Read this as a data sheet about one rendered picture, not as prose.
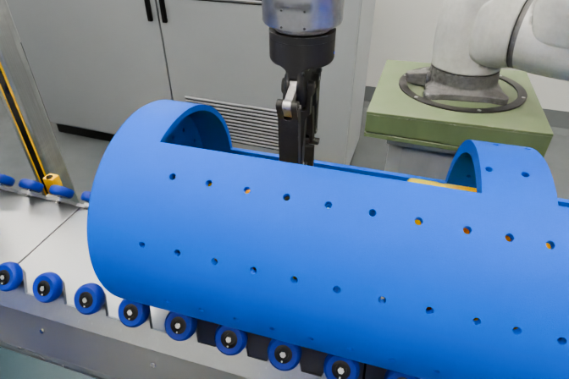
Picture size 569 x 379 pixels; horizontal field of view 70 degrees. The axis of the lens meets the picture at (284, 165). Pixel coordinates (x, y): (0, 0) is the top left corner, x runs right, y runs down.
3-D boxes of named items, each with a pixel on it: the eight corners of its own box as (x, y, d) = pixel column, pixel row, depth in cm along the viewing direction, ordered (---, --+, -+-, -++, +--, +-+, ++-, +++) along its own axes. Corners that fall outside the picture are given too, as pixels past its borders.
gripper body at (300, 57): (281, 14, 49) (281, 85, 54) (257, 33, 42) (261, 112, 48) (342, 19, 47) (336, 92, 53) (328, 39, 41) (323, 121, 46)
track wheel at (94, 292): (84, 278, 61) (74, 281, 59) (109, 285, 60) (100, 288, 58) (78, 308, 61) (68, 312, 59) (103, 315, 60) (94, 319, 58)
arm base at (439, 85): (404, 71, 109) (407, 50, 106) (493, 76, 104) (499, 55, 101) (405, 98, 94) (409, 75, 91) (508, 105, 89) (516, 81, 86)
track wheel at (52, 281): (43, 268, 63) (32, 270, 61) (67, 274, 62) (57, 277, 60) (37, 297, 63) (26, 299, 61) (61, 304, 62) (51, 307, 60)
